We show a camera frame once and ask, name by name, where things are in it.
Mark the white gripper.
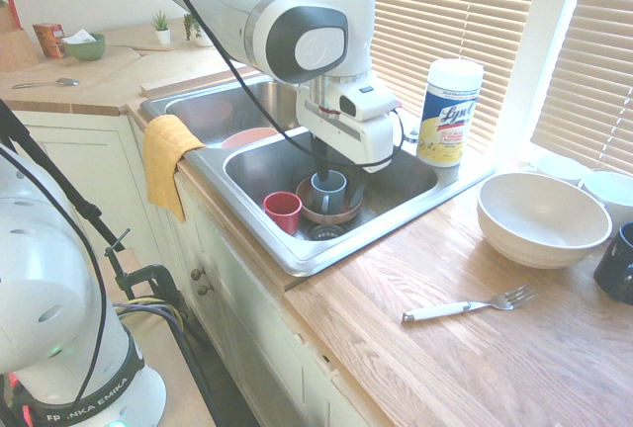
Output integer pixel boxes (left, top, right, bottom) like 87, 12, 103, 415
295, 98, 396, 207

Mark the white handled silver fork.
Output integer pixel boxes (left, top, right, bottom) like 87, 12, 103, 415
401, 284, 539, 323

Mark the stainless steel double sink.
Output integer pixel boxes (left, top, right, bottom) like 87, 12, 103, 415
139, 73, 497, 278

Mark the sink drain strainer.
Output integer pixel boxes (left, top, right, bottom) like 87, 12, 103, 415
307, 222, 347, 243

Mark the grey mug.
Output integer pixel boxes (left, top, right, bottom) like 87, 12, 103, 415
310, 169, 348, 214

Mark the brown bowl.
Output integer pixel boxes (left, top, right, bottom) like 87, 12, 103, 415
295, 177, 365, 225

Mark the red cup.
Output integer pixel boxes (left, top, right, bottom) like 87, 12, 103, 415
262, 191, 304, 236

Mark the pink bowl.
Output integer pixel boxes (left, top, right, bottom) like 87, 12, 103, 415
220, 127, 281, 150

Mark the Lysol wipes canister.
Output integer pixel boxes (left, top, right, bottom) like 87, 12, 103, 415
416, 58, 485, 169

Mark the cream kitchen cabinet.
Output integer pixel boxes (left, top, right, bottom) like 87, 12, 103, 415
0, 110, 397, 427

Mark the yellow dish cloth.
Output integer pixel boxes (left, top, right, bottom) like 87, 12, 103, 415
141, 114, 205, 223

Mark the beige window blind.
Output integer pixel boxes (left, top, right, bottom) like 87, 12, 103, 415
530, 0, 633, 175
244, 0, 545, 154

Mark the small plant in white pot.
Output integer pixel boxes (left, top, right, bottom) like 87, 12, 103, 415
182, 12, 215, 47
150, 10, 172, 45

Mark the large beige bowl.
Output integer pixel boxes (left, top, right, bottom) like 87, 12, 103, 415
477, 172, 613, 270

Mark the black clamp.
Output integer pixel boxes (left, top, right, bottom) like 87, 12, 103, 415
103, 231, 187, 309

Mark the green bowl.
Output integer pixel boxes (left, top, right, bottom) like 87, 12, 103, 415
63, 33, 107, 62

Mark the silver spoon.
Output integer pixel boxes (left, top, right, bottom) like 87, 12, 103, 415
12, 77, 80, 91

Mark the dark mug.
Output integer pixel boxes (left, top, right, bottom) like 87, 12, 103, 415
592, 221, 633, 305

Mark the orange box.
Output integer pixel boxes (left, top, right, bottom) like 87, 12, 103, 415
32, 22, 67, 59

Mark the wooden knife block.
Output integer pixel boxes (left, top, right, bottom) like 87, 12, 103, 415
0, 1, 40, 73

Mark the bundle of cables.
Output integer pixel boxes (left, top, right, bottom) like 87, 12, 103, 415
112, 298, 233, 427

